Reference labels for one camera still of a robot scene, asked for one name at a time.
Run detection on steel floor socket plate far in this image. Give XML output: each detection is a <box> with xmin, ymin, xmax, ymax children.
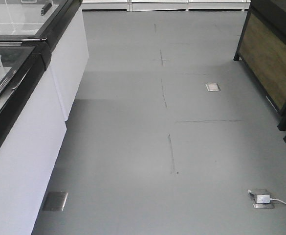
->
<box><xmin>205</xmin><ymin>83</ymin><xmax>221</xmax><ymax>92</ymax></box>

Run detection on steel floor socket plate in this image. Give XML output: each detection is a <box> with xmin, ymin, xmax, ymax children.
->
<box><xmin>205</xmin><ymin>83</ymin><xmax>221</xmax><ymax>92</ymax></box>
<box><xmin>43</xmin><ymin>191</ymin><xmax>68</xmax><ymax>212</ymax></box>

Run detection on white shelf base far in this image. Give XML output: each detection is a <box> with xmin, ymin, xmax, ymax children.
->
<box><xmin>82</xmin><ymin>0</ymin><xmax>251</xmax><ymax>12</ymax></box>

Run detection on near white chest freezer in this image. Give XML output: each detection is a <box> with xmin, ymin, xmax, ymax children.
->
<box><xmin>0</xmin><ymin>43</ymin><xmax>66</xmax><ymax>235</ymax></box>

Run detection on white chest freezer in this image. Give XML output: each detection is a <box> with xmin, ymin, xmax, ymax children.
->
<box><xmin>0</xmin><ymin>0</ymin><xmax>89</xmax><ymax>120</ymax></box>
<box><xmin>0</xmin><ymin>43</ymin><xmax>66</xmax><ymax>235</ymax></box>

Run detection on steel floor socket plate left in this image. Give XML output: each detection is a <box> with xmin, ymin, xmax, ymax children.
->
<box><xmin>43</xmin><ymin>191</ymin><xmax>68</xmax><ymax>212</ymax></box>

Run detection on far white chest freezer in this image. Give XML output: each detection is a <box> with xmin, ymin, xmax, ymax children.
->
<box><xmin>0</xmin><ymin>0</ymin><xmax>89</xmax><ymax>120</ymax></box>

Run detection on white power adapter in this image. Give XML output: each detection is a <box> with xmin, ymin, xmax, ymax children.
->
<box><xmin>254</xmin><ymin>194</ymin><xmax>271</xmax><ymax>204</ymax></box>

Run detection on wooden black-framed display stand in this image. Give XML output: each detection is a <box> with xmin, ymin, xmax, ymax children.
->
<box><xmin>233</xmin><ymin>0</ymin><xmax>286</xmax><ymax>143</ymax></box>

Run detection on white power cable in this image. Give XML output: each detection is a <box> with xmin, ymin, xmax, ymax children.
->
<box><xmin>269</xmin><ymin>198</ymin><xmax>286</xmax><ymax>213</ymax></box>

